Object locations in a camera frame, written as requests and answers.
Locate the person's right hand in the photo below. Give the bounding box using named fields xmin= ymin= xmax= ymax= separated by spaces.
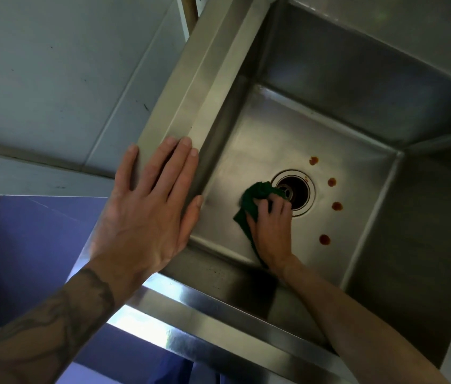
xmin=245 ymin=197 xmax=294 ymax=275

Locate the basin drain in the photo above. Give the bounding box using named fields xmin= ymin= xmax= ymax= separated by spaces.
xmin=270 ymin=169 xmax=317 ymax=218

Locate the person's left hand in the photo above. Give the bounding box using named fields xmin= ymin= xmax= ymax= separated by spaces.
xmin=87 ymin=135 xmax=205 ymax=293

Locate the stainless steel sink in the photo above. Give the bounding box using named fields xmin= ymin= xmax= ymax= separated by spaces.
xmin=105 ymin=0 xmax=451 ymax=384

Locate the person's right forearm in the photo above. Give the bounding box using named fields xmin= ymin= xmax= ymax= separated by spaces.
xmin=275 ymin=253 xmax=450 ymax=384

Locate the green scouring cloth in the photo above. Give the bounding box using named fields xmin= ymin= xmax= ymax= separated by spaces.
xmin=232 ymin=181 xmax=290 ymax=270

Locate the person's left forearm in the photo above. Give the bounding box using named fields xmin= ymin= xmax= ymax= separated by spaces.
xmin=0 ymin=258 xmax=146 ymax=384

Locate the brown wooden pole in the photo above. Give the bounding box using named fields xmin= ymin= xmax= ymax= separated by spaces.
xmin=179 ymin=0 xmax=199 ymax=21

